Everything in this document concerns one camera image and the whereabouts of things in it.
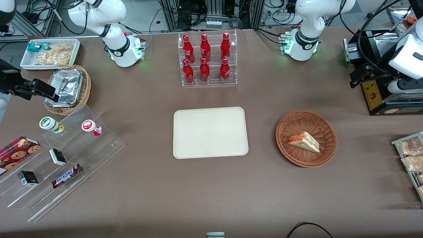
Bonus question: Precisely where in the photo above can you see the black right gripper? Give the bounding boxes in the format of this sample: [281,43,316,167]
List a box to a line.
[0,59,60,102]

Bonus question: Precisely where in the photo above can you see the triangular sandwich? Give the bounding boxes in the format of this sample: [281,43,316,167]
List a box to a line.
[288,131,321,153]

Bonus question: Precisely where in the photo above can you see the small tan wicker basket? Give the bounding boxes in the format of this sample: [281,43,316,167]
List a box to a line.
[44,65,92,116]

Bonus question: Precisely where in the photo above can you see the tray of packaged snacks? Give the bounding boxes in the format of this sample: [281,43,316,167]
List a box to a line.
[391,132,423,203]

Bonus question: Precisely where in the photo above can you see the brown wicker basket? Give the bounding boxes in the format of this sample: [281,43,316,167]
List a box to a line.
[275,109,338,168]

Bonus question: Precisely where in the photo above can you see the beige plastic tray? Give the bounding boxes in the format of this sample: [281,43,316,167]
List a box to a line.
[173,106,249,159]

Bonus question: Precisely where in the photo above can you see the aluminium foil containers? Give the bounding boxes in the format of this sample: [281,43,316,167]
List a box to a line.
[45,69,84,107]

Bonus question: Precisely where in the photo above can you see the black food warmer machine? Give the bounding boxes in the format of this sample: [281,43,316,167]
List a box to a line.
[343,5,423,116]

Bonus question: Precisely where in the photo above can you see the green lid cup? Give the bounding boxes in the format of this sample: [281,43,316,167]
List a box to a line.
[39,117,65,134]

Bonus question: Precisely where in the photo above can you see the clear bag of chips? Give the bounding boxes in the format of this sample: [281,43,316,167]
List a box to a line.
[35,45,73,66]

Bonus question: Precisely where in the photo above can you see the white rectangular bin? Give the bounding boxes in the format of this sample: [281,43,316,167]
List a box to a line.
[20,38,81,71]

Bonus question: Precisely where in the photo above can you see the steel warmer pan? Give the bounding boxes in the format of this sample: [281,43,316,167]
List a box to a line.
[375,32,408,57]

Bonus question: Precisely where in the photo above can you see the teal snack packet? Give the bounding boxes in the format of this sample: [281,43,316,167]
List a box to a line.
[27,42,50,53]

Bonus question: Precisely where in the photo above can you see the red lid cup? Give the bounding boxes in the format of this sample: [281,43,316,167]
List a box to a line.
[82,120,102,136]

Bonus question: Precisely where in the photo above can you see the small black carton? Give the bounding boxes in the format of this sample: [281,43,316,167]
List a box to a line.
[49,148,67,166]
[17,171,39,187]

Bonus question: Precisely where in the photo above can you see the red cookie box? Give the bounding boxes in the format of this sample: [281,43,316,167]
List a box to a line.
[0,136,41,176]

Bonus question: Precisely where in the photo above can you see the clear acrylic stepped shelf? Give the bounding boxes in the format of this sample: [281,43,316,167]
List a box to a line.
[0,105,125,222]

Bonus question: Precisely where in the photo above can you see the clear bag of snacks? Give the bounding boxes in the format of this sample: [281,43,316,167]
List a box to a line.
[398,137,423,156]
[401,155,423,173]

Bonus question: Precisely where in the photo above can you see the Snickers chocolate bar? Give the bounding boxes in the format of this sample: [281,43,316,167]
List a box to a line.
[52,164,83,189]

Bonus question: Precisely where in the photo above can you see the red cola bottle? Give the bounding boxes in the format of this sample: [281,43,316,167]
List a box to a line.
[220,58,230,83]
[200,33,211,63]
[183,35,195,64]
[220,32,231,61]
[183,59,194,84]
[200,58,210,82]

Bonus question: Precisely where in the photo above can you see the clear acrylic bottle rack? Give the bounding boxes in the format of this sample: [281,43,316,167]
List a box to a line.
[178,29,238,87]

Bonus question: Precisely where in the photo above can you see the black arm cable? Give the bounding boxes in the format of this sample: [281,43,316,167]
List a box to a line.
[339,0,402,75]

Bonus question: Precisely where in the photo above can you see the aluminium frame rack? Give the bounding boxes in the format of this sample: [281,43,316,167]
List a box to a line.
[158,0,265,32]

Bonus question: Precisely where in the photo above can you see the black table cable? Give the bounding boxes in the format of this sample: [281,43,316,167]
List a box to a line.
[286,222,334,238]

